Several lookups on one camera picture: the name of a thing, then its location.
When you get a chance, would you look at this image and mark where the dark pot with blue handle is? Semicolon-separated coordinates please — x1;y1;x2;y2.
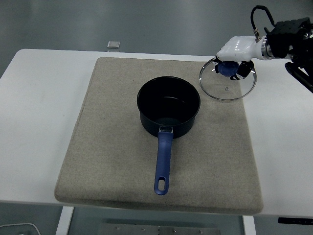
136;75;201;196

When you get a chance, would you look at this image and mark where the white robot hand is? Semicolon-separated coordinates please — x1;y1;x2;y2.
212;36;265;81

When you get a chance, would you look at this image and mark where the white table leg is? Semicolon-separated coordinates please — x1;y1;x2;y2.
55;206;75;235
243;215;257;235

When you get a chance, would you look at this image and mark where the white rounded floor object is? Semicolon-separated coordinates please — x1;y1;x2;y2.
0;222;41;235

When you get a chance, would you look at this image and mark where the glass pot lid blue knob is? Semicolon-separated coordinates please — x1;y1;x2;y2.
198;56;257;101

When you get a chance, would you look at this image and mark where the grey metal plate with screws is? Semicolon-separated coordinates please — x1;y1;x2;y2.
98;222;222;235

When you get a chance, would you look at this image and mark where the black bar under table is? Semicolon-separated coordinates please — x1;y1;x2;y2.
278;217;313;225

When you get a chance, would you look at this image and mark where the beige fabric mat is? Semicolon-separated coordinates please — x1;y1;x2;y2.
53;56;265;214

